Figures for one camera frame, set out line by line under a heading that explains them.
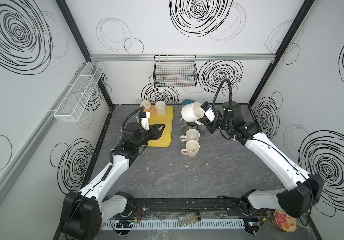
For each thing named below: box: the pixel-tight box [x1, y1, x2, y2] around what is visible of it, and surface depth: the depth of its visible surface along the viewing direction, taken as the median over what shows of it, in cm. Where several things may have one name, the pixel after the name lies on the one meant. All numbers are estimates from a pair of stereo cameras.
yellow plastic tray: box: [147, 105, 174, 148], surface depth 110 cm
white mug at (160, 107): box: [155, 100, 167, 116], surface depth 113 cm
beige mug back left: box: [140, 99, 152, 112], surface depth 111 cm
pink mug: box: [180, 140, 200, 158], surface depth 90 cm
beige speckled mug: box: [180, 128, 201, 143], surface depth 96 cm
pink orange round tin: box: [270, 209, 298, 233], surface depth 68 cm
